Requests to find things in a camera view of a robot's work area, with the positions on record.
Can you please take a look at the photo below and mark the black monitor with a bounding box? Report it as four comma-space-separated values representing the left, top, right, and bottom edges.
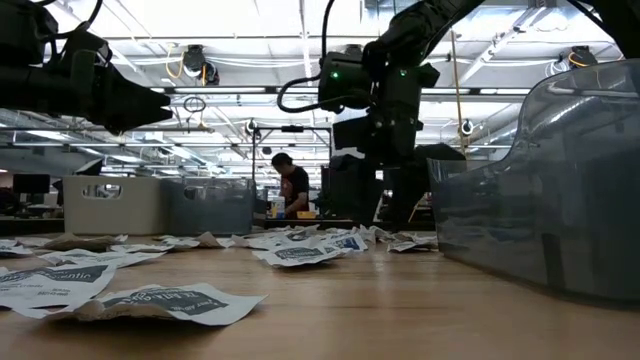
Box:
11, 172, 52, 196

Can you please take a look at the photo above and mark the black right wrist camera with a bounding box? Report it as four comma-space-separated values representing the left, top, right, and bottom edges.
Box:
317, 51, 375, 110

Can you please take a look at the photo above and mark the white alcohol wipe packet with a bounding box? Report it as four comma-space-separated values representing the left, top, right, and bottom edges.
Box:
154, 230, 236, 250
272, 228, 326, 247
251, 244, 347, 269
232, 233, 281, 250
109, 242, 177, 254
319, 233, 370, 254
37, 248, 167, 270
0, 238, 34, 259
386, 233, 440, 254
13, 282, 269, 327
42, 232, 129, 253
0, 263, 118, 312
357, 224, 396, 245

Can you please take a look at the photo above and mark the long ceiling light rail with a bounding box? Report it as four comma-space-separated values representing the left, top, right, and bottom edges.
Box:
162, 86, 532, 97

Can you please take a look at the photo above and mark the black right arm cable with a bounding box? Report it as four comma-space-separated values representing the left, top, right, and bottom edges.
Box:
275, 0, 351, 114

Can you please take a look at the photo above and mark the orange hanging cable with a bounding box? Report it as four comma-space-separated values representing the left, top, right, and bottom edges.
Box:
448, 27, 467, 157

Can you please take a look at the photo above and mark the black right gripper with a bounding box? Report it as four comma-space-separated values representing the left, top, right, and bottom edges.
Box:
327, 47, 466, 231

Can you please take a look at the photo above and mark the distant black rig frame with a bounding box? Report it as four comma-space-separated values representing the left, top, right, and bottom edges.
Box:
250, 124, 335, 191

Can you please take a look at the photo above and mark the red white antiseptic packet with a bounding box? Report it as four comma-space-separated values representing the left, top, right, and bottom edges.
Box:
14, 235, 56, 249

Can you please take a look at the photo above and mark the person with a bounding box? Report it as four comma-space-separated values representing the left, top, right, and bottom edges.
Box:
269, 151, 312, 221

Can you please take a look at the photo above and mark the brown translucent plastic bin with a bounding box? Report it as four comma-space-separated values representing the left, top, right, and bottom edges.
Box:
426, 58, 640, 303
159, 177, 257, 237

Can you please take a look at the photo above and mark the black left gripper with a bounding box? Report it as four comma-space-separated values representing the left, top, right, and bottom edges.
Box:
62, 32, 175, 137

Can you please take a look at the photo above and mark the hanging black cable coil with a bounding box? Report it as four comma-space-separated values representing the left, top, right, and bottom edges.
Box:
182, 95, 208, 115

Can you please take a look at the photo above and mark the light grey plastic bin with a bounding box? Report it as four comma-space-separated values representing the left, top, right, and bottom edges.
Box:
62, 174, 164, 237

